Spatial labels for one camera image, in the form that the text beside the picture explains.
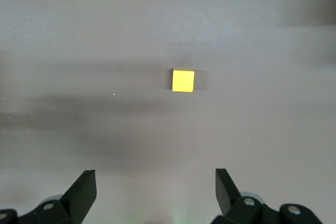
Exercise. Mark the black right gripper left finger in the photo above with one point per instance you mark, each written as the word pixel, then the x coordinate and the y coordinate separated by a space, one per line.
pixel 76 203

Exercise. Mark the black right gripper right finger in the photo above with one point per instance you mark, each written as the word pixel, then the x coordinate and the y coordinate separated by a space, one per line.
pixel 231 203

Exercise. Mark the yellow block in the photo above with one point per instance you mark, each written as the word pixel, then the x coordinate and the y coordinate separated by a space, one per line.
pixel 183 80

